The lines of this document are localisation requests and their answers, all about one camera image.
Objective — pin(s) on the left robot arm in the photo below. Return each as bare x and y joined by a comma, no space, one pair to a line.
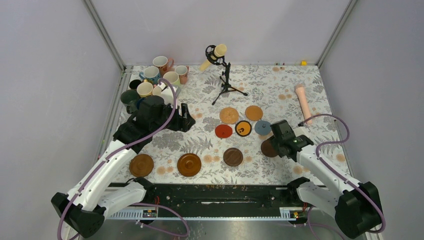
85,206

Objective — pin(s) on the blue patterned mug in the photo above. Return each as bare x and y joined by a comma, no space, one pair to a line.
151,74

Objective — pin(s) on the dark green mug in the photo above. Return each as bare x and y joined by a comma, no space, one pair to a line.
129,99

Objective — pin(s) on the brown wooden knob lid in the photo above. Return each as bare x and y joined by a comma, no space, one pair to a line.
189,165

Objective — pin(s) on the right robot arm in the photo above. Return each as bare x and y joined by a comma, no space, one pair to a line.
355,206

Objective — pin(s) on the yellow mug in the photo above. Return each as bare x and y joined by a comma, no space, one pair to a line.
145,89

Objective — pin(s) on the black mug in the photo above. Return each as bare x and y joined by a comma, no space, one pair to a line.
133,85

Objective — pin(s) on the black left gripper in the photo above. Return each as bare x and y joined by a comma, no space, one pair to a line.
183,122

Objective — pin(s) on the light green mug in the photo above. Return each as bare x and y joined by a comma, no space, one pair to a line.
173,78

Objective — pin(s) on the dark brown coaster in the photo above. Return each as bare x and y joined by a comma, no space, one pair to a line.
233,157
267,149

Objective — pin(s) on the cream microphone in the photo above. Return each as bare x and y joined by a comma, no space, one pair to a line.
215,55

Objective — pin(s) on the pink cylindrical roller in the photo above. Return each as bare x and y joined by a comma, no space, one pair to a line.
301,95

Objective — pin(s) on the orange black face coaster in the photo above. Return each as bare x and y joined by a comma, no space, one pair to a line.
243,128

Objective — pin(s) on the red round coaster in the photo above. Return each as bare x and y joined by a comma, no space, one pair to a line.
223,131

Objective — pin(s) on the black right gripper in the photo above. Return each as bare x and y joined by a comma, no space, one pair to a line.
279,153

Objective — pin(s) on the black microphone tripod stand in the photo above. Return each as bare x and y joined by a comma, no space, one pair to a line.
226,86

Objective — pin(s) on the brown wooden coaster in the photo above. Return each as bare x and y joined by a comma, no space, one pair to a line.
141,165

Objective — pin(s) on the blue round coaster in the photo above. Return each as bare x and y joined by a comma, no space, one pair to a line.
262,127

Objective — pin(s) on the small pink mug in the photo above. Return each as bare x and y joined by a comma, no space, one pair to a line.
182,71

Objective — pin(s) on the woven rattan coaster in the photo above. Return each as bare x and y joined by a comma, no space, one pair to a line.
229,115

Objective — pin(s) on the salmon mug with handle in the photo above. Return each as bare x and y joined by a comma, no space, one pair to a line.
164,64

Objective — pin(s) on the light wooden round coaster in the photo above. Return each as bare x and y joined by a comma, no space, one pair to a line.
254,113

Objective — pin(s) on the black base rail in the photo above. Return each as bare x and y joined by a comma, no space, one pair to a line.
218,201

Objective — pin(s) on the floral table mat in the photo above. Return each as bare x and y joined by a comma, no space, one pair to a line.
272,88

